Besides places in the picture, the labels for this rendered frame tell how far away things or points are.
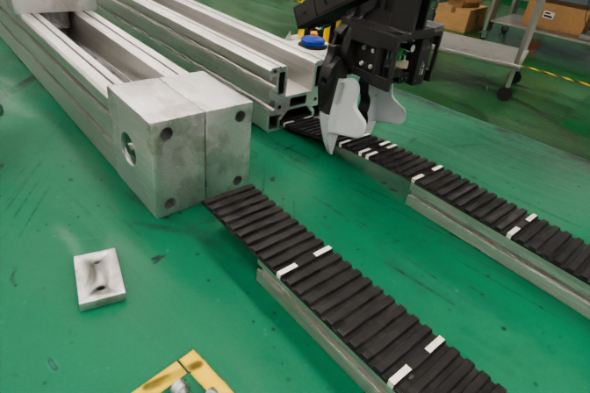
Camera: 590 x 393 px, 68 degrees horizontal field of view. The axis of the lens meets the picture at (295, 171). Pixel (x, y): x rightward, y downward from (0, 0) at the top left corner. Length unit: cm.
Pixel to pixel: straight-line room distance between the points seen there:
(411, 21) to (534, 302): 26
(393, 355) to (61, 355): 20
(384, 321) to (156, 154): 22
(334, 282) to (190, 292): 11
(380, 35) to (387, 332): 26
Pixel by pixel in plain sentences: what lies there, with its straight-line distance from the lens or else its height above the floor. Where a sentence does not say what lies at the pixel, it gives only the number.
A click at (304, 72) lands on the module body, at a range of 60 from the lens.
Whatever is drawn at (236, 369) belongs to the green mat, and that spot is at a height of 78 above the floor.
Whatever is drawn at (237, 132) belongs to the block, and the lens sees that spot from 41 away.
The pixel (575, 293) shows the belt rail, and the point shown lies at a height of 79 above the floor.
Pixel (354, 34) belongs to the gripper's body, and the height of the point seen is 93.
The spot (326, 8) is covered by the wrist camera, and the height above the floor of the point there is 94.
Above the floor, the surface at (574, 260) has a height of 81.
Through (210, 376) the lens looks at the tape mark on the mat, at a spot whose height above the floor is 78.
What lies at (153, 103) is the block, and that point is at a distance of 40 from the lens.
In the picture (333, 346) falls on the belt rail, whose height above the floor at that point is 79.
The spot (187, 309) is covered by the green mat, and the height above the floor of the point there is 78.
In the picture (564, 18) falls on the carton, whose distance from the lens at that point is 523.
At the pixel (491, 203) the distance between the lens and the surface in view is 45.
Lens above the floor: 103
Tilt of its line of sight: 31 degrees down
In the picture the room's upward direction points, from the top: 7 degrees clockwise
